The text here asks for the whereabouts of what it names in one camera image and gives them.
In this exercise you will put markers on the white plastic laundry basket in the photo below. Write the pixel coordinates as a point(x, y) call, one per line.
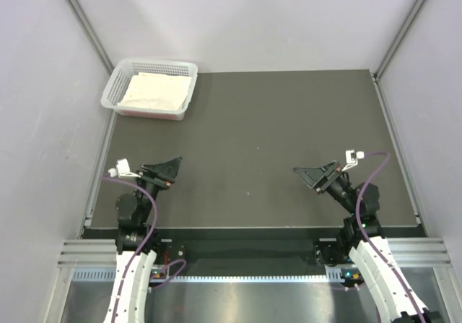
point(125, 69)

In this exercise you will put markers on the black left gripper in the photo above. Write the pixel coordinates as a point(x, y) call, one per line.
point(164, 172)

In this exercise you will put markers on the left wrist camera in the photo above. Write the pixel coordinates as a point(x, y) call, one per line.
point(122, 170)

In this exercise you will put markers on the right aluminium frame post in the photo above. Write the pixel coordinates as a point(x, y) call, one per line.
point(399, 37)

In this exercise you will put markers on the left aluminium frame post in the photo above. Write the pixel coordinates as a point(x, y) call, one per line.
point(91, 35)

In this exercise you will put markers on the white t shirt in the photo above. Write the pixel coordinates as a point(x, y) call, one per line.
point(156, 92)

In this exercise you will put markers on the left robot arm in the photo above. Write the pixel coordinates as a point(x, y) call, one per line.
point(137, 240)

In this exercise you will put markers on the red folded t shirt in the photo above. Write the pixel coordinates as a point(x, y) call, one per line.
point(154, 115)

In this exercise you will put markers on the white slotted cable duct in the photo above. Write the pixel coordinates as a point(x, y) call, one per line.
point(108, 274)

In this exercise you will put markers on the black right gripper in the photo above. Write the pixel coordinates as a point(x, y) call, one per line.
point(311, 175)

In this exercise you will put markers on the aluminium frame post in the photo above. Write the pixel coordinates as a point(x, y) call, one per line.
point(91, 35)
point(399, 37)

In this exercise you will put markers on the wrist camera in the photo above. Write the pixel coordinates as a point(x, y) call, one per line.
point(352, 159)
point(122, 170)

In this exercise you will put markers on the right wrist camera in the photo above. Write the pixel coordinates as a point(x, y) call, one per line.
point(352, 159)

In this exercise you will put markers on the aluminium front rail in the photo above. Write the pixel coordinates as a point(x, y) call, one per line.
point(407, 252)

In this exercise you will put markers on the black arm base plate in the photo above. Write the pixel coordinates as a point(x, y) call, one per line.
point(311, 252)

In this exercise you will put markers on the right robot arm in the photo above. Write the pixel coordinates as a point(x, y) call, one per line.
point(361, 241)

